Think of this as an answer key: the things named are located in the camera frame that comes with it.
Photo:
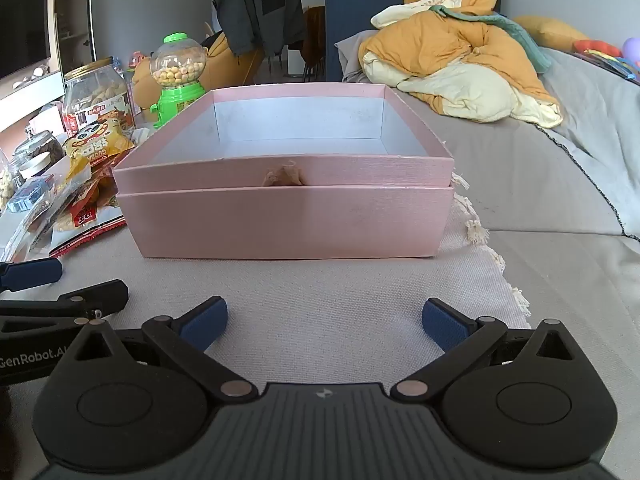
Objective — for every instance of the clear plastic snack packet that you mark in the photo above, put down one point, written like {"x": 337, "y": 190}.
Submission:
{"x": 35, "y": 232}

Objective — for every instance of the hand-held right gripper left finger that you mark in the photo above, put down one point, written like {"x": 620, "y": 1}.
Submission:
{"x": 204, "y": 324}

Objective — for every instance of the black television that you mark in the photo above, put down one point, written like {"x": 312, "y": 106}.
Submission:
{"x": 22, "y": 15}

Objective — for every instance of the grey jacket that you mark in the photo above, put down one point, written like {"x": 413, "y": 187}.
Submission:
{"x": 260, "y": 7}

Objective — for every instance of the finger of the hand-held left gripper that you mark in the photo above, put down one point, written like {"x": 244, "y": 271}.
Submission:
{"x": 95, "y": 296}
{"x": 35, "y": 274}

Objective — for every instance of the colourful toy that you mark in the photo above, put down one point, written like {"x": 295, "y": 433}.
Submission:
{"x": 607, "y": 57}

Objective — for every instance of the orange and cream duvet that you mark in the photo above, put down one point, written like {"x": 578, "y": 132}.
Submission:
{"x": 450, "y": 55}

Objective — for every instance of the glass jar with pale snacks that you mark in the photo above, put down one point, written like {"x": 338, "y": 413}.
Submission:
{"x": 6, "y": 185}

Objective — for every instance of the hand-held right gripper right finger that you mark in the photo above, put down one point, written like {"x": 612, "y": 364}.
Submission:
{"x": 445, "y": 324}

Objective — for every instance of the green garment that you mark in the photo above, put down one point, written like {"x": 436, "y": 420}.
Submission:
{"x": 495, "y": 27}

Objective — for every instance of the glass jar with dark contents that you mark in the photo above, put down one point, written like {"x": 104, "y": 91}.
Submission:
{"x": 37, "y": 152}

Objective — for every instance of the yellow panda snack packet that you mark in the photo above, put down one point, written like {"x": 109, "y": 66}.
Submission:
{"x": 97, "y": 147}

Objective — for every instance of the pink cardboard box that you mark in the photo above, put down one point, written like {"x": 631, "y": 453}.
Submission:
{"x": 300, "y": 210}

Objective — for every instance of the grey bed sheet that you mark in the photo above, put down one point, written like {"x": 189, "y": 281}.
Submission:
{"x": 575, "y": 125}

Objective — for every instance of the yellow pillow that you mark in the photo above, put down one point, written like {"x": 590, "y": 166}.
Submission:
{"x": 550, "y": 32}

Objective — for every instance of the large clear snack jar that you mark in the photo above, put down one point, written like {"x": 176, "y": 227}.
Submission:
{"x": 97, "y": 95}

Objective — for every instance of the pale blue snack packet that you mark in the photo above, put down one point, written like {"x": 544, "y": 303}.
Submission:
{"x": 30, "y": 194}

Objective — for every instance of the red snack packet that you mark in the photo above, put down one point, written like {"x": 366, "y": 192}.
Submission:
{"x": 90, "y": 210}

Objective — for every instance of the purple ball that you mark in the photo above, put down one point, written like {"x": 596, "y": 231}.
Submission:
{"x": 632, "y": 49}

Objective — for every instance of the green gumball machine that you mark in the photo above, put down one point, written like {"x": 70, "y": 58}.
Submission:
{"x": 177, "y": 77}

